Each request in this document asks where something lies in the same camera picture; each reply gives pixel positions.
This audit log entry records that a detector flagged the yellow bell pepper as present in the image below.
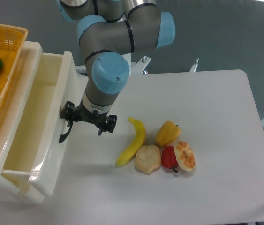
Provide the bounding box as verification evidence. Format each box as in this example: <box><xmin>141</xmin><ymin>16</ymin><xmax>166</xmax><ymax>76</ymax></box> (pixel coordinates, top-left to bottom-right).
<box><xmin>155</xmin><ymin>121</ymin><xmax>181</xmax><ymax>147</ymax></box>

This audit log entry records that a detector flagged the white plastic drawer cabinet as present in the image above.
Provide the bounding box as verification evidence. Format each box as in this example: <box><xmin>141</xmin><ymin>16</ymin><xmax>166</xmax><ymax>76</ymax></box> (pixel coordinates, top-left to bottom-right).
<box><xmin>0</xmin><ymin>41</ymin><xmax>42</xmax><ymax>203</ymax></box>

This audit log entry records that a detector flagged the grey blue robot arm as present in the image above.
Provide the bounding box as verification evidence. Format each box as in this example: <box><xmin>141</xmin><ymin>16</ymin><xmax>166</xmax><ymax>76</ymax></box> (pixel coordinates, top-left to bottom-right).
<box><xmin>56</xmin><ymin>0</ymin><xmax>175</xmax><ymax>133</ymax></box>

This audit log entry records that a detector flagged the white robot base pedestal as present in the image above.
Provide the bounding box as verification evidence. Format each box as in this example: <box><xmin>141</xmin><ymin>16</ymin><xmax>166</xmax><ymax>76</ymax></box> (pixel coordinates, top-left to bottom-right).
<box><xmin>75</xmin><ymin>53</ymin><xmax>155</xmax><ymax>76</ymax></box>

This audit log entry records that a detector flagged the red bell pepper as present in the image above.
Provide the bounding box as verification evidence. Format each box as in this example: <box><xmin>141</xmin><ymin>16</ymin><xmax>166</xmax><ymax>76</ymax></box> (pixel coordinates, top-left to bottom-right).
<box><xmin>161</xmin><ymin>145</ymin><xmax>179</xmax><ymax>173</ymax></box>

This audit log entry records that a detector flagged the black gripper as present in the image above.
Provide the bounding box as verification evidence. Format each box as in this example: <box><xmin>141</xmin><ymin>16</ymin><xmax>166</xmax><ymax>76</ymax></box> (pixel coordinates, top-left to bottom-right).
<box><xmin>60</xmin><ymin>99</ymin><xmax>117</xmax><ymax>135</ymax></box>

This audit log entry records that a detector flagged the glazed donut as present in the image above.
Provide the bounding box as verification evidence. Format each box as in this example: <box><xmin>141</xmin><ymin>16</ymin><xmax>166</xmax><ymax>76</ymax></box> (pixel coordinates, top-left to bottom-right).
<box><xmin>174</xmin><ymin>141</ymin><xmax>196</xmax><ymax>172</ymax></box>

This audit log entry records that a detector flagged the yellow banana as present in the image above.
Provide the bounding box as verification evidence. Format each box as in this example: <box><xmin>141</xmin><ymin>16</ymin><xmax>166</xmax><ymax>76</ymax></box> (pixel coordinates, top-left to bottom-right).
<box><xmin>115</xmin><ymin>117</ymin><xmax>146</xmax><ymax>167</ymax></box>

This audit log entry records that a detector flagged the round bread roll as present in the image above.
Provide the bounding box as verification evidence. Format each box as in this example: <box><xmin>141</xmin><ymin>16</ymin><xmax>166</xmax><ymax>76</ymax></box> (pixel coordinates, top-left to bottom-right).
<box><xmin>134</xmin><ymin>145</ymin><xmax>161</xmax><ymax>174</ymax></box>

